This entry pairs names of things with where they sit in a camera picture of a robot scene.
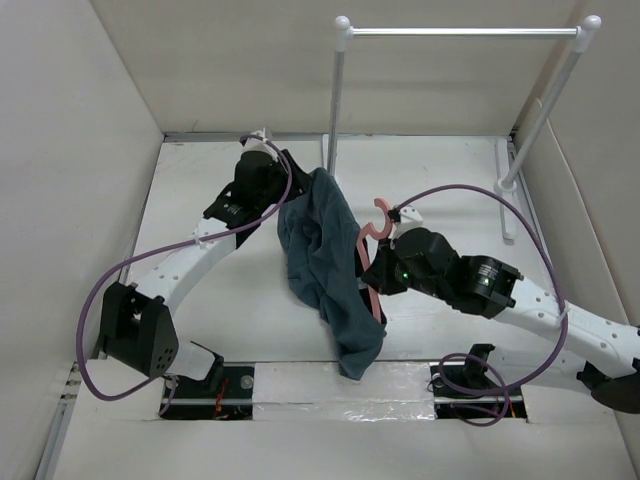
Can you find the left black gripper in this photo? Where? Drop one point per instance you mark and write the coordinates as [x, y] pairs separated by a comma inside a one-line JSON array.
[[298, 186]]

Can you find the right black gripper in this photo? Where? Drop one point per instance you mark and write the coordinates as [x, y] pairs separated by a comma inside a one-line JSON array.
[[380, 270]]

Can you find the pink plastic hanger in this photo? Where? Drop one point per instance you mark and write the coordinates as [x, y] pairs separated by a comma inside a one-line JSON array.
[[367, 235]]

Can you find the teal t shirt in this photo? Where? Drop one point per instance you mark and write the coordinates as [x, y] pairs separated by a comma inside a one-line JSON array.
[[319, 236]]

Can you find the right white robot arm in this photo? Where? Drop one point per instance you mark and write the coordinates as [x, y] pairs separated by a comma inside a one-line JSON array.
[[600, 354]]

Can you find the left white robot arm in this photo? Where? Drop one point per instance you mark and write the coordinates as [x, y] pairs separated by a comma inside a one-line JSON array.
[[137, 327]]

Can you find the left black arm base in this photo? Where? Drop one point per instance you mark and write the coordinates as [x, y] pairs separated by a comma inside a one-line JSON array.
[[200, 385]]

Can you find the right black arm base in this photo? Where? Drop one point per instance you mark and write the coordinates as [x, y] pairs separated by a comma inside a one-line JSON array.
[[473, 409]]

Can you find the white metal clothes rack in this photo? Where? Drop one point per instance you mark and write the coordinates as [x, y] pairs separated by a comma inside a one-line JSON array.
[[505, 186]]

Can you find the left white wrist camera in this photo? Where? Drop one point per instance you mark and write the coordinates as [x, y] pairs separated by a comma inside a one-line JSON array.
[[257, 141]]

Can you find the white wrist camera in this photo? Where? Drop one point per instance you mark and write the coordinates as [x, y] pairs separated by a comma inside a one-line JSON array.
[[405, 218], [257, 141]]

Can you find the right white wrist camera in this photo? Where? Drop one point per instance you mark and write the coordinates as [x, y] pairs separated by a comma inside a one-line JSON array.
[[405, 218]]

